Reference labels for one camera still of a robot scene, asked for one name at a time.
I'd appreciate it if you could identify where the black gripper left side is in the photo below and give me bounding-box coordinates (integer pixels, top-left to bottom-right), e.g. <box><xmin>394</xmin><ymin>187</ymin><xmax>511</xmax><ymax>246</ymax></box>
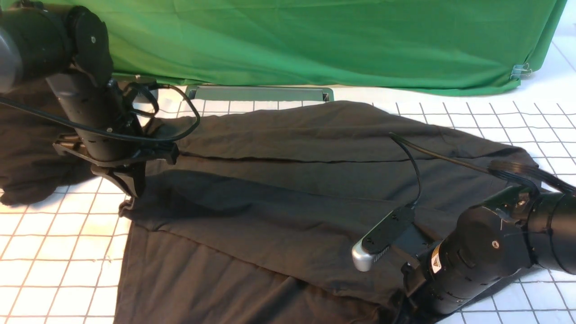
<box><xmin>53</xmin><ymin>135</ymin><xmax>179</xmax><ymax>198</ymax></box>

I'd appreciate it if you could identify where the dark gray long-sleeve shirt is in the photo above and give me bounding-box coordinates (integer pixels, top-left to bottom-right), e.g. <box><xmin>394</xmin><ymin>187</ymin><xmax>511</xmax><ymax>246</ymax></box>
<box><xmin>114</xmin><ymin>101</ymin><xmax>536</xmax><ymax>324</ymax></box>

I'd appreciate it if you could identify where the black robot arm right side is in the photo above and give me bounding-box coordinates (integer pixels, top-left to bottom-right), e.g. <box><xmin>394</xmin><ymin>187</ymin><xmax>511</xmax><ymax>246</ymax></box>
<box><xmin>405</xmin><ymin>186</ymin><xmax>576</xmax><ymax>324</ymax></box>

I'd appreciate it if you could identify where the black cloth pile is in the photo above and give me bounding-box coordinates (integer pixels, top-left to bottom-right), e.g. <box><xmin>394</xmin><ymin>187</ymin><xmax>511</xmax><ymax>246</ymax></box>
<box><xmin>0</xmin><ymin>104</ymin><xmax>94</xmax><ymax>206</ymax></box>

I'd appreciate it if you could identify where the gray metal tray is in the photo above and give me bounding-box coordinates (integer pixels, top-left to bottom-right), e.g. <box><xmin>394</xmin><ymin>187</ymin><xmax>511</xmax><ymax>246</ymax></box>
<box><xmin>186</xmin><ymin>85</ymin><xmax>334</xmax><ymax>102</ymax></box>

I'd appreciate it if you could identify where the white grid mat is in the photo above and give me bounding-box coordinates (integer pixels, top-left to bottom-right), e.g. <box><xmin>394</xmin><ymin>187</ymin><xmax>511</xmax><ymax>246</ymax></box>
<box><xmin>0</xmin><ymin>98</ymin><xmax>576</xmax><ymax>324</ymax></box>

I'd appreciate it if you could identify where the green backdrop cloth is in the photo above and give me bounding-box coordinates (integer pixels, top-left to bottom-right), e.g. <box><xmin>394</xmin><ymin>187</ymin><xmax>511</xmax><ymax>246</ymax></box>
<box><xmin>62</xmin><ymin>0</ymin><xmax>566</xmax><ymax>96</ymax></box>

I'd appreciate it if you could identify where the metal binder clip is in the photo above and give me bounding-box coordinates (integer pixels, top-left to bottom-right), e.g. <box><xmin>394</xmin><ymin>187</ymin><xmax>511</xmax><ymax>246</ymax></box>
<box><xmin>509</xmin><ymin>62</ymin><xmax>533</xmax><ymax>81</ymax></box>

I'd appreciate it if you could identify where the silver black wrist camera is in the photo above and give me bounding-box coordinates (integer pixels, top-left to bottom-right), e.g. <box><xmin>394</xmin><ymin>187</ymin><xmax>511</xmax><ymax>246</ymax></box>
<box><xmin>351</xmin><ymin>205</ymin><xmax>415</xmax><ymax>272</ymax></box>

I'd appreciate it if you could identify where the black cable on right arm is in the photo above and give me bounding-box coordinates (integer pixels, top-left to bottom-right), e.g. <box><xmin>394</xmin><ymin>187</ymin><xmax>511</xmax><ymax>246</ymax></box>
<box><xmin>389</xmin><ymin>132</ymin><xmax>576</xmax><ymax>207</ymax></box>

